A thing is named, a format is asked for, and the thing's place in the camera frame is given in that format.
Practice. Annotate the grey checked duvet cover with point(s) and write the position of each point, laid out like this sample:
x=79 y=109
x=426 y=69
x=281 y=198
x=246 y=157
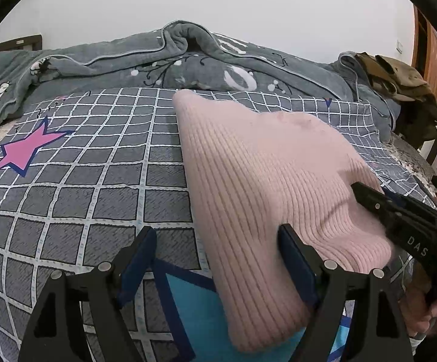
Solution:
x=79 y=176

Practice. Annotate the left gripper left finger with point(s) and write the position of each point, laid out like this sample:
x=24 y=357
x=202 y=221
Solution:
x=55 y=331

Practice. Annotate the person's right hand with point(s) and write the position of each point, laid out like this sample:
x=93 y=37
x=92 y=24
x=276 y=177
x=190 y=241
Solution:
x=418 y=315

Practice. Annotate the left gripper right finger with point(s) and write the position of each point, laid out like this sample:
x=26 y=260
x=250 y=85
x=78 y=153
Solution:
x=377 y=331

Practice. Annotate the white wall switch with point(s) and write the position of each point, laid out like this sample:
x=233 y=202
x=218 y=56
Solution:
x=399 y=47

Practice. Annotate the pink knit sweater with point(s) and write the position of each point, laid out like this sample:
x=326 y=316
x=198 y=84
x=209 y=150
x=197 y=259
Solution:
x=249 y=173

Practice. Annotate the brown clothes pile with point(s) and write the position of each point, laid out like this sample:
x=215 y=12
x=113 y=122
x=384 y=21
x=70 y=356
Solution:
x=395 y=79

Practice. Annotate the grey-green fleece blanket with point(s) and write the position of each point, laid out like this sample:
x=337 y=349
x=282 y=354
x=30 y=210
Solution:
x=184 y=55

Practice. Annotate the dark wooden headboard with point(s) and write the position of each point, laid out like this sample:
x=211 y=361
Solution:
x=28 y=43

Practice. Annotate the brown wooden door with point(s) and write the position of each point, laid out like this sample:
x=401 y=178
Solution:
x=425 y=50

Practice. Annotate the wooden chair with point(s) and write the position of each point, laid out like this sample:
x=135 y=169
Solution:
x=417 y=124

